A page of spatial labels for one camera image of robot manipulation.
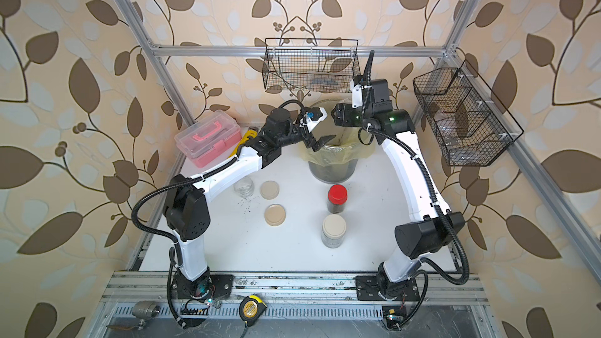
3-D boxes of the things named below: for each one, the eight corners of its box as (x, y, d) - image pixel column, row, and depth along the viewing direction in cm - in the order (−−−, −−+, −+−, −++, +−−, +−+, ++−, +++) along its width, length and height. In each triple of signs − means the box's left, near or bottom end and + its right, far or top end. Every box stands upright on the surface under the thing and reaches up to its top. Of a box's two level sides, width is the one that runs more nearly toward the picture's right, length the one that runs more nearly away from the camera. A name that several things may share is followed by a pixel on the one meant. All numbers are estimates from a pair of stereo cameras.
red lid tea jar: (327, 213, 93) (329, 198, 83) (326, 200, 97) (328, 184, 87) (344, 213, 93) (348, 198, 83) (342, 200, 97) (346, 184, 87)
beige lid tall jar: (322, 248, 84) (324, 235, 74) (321, 228, 89) (323, 213, 79) (343, 248, 84) (348, 235, 74) (341, 228, 89) (345, 213, 79)
